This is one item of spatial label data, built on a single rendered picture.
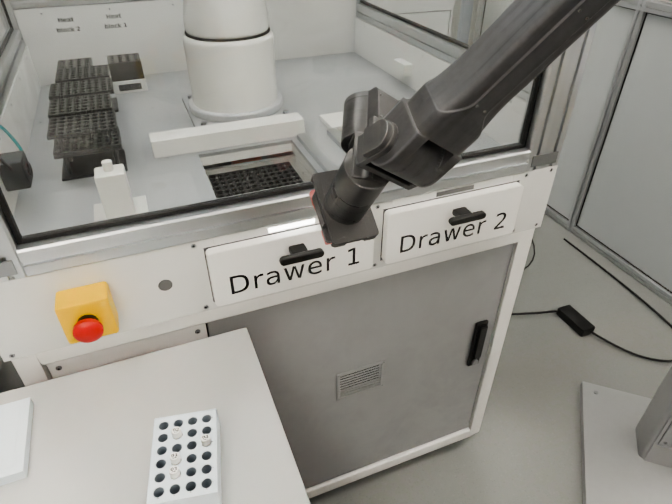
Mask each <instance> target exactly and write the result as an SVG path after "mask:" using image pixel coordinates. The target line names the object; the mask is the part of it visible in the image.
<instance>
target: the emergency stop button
mask: <svg viewBox="0 0 672 504"><path fill-rule="evenodd" d="M103 332H104V329H103V325H102V323H101V322H99V321H98V320H96V319H92V318H87V319H83V320H80V321H78V322H77V323H76V324H75V325H74V327H73V332H72V333H73V337H74V338H75V339H76V340H77V341H79V342H83V343H90V342H94V341H97V340H98V339H100V338H101V337H102V335H103Z"/></svg>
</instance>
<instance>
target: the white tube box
mask: <svg viewBox="0 0 672 504"><path fill-rule="evenodd" d="M174 427H180V428H181V431H182V437H181V438H180V439H178V440H175V439H174V438H173V436H172V433H171V431H172V429H173V428H174ZM203 434H209V435H210V438H211V445H210V446H208V447H203V445H202V443H201V436H202V435H203ZM173 452H178V453H179V454H180V457H181V463H180V464H179V465H177V466H178V467H179V469H180V474H181V476H180V477H179V478H178V479H176V480H173V479H172V478H171V477H170V474H169V469H170V467H172V466H173V465H172V463H171V461H170V455H171V454H172V453H173ZM146 504H222V490H221V450H220V423H219V418H218V414H217V409H216V408H215V409H209V410H203V411H197V412H191V413H185V414H179V415H173V416H167V417H161V418H155V419H154V428H153V438H152V449H151V459H150V470H149V480H148V490H147V501H146Z"/></svg>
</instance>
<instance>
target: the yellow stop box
mask: <svg viewBox="0 0 672 504"><path fill-rule="evenodd" d="M54 311H55V313H56V315H57V318H58V320H59V322H60V324H61V327H62V329H63V331H64V334H65V336H66V338H67V340H68V342H69V343H70V344H74V343H78V342H79V341H77V340H76V339H75V338H74V337H73V333H72V332H73V327H74V325H75V324H76V323H77V322H78V321H80V320H83V319H87V318H92V319H96V320H98V321H99V322H101V323H102V325H103V329H104V332H103V335H102V336H106V335H110V334H114V333H117V332H119V319H118V312H117V309H116V306H115V303H114V301H113V298H112V295H111V292H110V289H109V286H108V284H107V282H105V281H103V282H99V283H94V284H90V285H85V286H81V287H76V288H72V289H67V290H63V291H58V292H56V295H55V310H54Z"/></svg>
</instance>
